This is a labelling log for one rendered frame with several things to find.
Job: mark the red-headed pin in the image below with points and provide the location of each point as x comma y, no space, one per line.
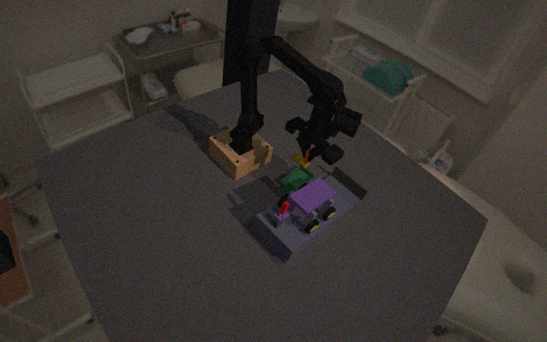
283,208

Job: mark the green tray floor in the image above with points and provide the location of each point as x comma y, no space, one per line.
297,179

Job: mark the purple wheeled trolley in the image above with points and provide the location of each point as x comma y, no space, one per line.
308,197

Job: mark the green tray rim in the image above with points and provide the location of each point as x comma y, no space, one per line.
289,189

